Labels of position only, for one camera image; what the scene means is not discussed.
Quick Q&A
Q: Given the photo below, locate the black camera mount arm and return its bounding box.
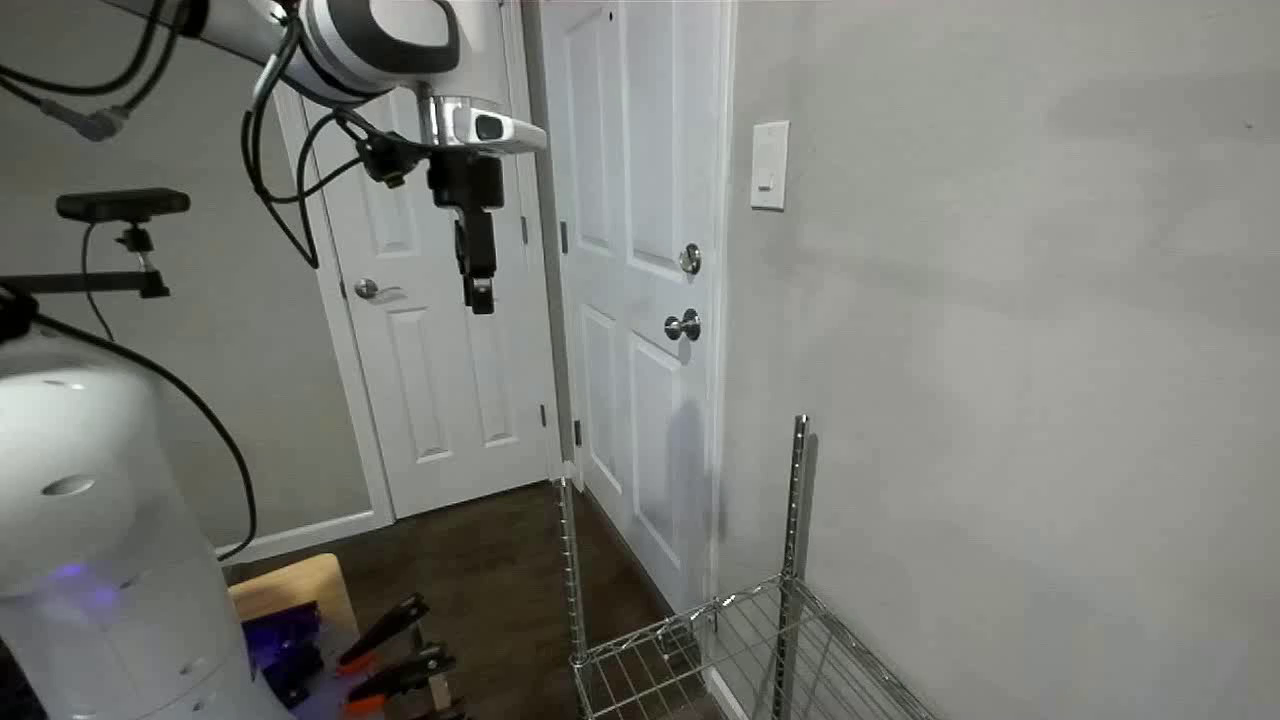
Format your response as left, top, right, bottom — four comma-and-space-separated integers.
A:
0, 221, 177, 351

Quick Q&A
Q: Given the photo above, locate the light wooden board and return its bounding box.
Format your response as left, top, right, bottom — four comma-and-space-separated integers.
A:
223, 550, 365, 647

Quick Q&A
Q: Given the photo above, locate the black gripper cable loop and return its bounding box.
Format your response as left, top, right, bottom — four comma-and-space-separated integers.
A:
238, 15, 432, 271

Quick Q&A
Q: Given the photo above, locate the white panelled closet door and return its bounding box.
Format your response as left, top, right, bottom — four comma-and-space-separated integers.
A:
273, 0, 563, 526

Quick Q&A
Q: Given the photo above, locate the black orange bar clamp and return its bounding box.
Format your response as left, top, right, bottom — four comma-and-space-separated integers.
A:
337, 637, 463, 720
331, 591, 437, 671

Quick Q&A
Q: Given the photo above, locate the dark mounting block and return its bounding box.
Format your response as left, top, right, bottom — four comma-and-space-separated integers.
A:
240, 601, 337, 713

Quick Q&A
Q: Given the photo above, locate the metal wire shelf rack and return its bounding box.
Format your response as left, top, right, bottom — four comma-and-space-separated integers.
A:
553, 414, 945, 720

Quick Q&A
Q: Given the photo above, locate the silver round door knob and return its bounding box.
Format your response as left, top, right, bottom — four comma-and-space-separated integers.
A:
659, 306, 706, 348

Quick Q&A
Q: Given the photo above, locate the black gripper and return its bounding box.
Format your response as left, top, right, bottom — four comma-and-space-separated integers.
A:
426, 147, 514, 320

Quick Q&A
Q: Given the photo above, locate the black camera cable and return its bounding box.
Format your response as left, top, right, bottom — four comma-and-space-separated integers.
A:
26, 221, 260, 566

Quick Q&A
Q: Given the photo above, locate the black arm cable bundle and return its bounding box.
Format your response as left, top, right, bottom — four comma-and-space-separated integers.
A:
0, 0, 191, 147

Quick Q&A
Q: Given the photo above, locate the white panelled entry door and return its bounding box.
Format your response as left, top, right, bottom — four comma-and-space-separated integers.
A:
536, 0, 741, 616

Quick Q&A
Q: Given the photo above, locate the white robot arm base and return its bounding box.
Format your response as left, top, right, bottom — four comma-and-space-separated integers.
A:
0, 346, 293, 720

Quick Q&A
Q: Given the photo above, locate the black stereo camera bar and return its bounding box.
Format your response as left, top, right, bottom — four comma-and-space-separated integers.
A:
53, 185, 196, 229

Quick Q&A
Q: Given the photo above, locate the white wall light switch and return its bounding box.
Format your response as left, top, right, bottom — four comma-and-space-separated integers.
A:
747, 117, 793, 215

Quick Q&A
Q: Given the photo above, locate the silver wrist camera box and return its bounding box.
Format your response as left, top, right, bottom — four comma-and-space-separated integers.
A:
422, 94, 553, 161

